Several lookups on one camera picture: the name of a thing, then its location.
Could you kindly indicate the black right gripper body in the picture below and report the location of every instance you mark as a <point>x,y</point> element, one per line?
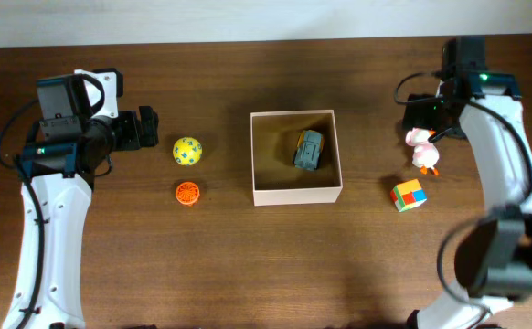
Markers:
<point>429,114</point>

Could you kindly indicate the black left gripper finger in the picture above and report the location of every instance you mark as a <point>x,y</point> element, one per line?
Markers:
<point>148,115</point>
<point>149,136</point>

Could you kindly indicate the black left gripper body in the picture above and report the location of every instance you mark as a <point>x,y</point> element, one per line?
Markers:
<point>125,132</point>

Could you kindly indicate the white duck toy pink hat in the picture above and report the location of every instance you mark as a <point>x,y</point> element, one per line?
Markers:
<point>425,154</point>

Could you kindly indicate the yellow ball blue letters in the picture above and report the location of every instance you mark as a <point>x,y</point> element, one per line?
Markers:
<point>187,151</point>

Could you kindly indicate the multicolour puzzle cube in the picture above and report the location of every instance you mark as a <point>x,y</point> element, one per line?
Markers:
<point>408,195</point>

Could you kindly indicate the yellow and grey toy truck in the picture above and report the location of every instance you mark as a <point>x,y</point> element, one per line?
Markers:
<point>308,150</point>

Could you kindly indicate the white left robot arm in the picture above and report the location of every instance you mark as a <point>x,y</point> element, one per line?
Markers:
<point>80,127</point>

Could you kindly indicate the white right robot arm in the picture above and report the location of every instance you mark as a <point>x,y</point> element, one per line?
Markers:
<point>493,263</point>

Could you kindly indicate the orange lattice ball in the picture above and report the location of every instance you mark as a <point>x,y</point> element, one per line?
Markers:
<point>187,193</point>

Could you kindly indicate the beige open cardboard box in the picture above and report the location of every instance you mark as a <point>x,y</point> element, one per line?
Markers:
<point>275,179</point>

